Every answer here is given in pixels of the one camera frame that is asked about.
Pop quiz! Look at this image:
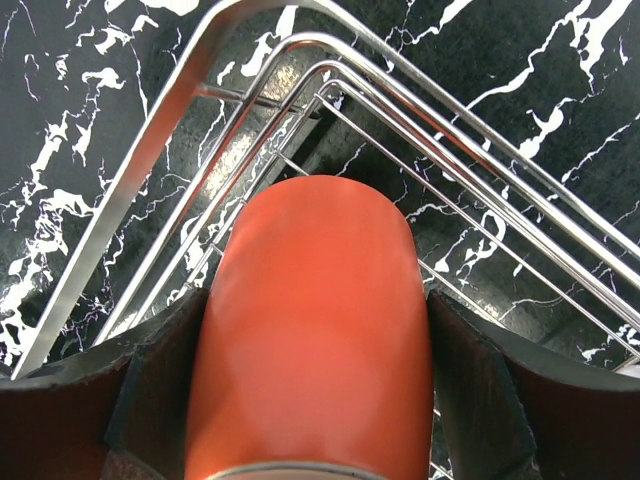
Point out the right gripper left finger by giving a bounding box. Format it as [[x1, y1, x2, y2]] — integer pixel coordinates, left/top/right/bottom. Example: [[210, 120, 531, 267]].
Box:
[[1, 289, 208, 479]]

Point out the orange mug white inside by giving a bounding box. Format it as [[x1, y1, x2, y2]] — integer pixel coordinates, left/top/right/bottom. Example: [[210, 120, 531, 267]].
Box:
[[185, 175, 434, 479]]

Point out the metal wire dish rack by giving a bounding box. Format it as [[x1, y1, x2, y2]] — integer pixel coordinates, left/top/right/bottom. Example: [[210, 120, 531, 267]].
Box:
[[1, 1, 639, 381]]

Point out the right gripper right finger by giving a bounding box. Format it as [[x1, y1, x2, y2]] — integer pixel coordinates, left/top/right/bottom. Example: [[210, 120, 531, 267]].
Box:
[[427, 290, 639, 479]]

